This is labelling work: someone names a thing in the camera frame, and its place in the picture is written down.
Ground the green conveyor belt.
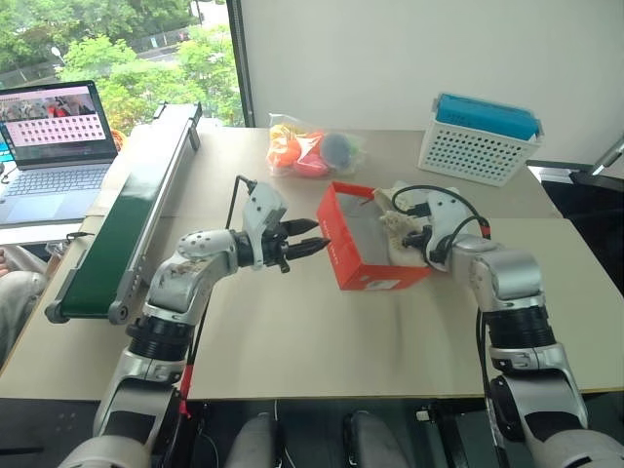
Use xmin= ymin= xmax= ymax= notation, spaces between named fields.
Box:
xmin=44 ymin=101 xmax=204 ymax=326

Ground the white shoe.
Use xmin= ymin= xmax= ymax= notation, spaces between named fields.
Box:
xmin=378 ymin=209 xmax=433 ymax=267

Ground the dark grey rounded shape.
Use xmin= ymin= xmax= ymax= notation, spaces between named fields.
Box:
xmin=225 ymin=412 xmax=280 ymax=468
xmin=342 ymin=409 xmax=407 ymax=468

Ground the pink toy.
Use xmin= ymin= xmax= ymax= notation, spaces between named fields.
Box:
xmin=293 ymin=151 xmax=329 ymax=177

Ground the person's leg in grey trousers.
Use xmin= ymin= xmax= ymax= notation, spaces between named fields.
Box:
xmin=0 ymin=245 xmax=51 ymax=363

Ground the orange toy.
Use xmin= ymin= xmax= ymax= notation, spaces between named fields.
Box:
xmin=267 ymin=125 xmax=307 ymax=168

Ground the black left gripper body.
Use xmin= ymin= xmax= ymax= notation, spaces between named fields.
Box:
xmin=259 ymin=218 xmax=293 ymax=275

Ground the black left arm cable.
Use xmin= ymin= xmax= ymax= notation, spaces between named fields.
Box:
xmin=177 ymin=175 xmax=258 ymax=420

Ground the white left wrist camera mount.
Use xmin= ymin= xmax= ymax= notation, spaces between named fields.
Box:
xmin=242 ymin=182 xmax=289 ymax=236

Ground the clear plastic bag of toys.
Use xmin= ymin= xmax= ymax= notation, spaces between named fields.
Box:
xmin=266 ymin=112 xmax=368 ymax=179

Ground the black chair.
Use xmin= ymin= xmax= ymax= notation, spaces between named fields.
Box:
xmin=526 ymin=135 xmax=624 ymax=296

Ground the red cardboard shoebox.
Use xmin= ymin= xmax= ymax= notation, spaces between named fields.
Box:
xmin=315 ymin=180 xmax=434 ymax=293

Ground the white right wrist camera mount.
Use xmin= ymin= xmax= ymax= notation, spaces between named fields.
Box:
xmin=421 ymin=191 xmax=482 ymax=272

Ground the grey laptop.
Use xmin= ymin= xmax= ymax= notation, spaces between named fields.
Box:
xmin=0 ymin=80 xmax=121 ymax=228

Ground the white perforated plastic basket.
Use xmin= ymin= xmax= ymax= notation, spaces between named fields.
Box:
xmin=417 ymin=97 xmax=545 ymax=188

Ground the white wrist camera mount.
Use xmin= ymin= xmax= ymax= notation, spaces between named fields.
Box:
xmin=242 ymin=182 xmax=289 ymax=236
xmin=421 ymin=191 xmax=482 ymax=272

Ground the blue box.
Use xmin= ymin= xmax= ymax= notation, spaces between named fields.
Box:
xmin=435 ymin=93 xmax=542 ymax=142

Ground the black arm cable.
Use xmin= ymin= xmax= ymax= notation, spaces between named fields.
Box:
xmin=391 ymin=184 xmax=503 ymax=468
xmin=177 ymin=175 xmax=258 ymax=420

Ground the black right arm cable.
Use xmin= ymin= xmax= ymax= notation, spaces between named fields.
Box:
xmin=391 ymin=184 xmax=503 ymax=468

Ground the dark blue round toy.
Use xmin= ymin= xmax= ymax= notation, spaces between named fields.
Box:
xmin=321 ymin=133 xmax=351 ymax=170

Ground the dark window frame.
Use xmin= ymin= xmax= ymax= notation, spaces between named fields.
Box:
xmin=227 ymin=0 xmax=256 ymax=129

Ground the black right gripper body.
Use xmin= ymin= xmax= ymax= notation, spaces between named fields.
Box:
xmin=403 ymin=224 xmax=435 ymax=252

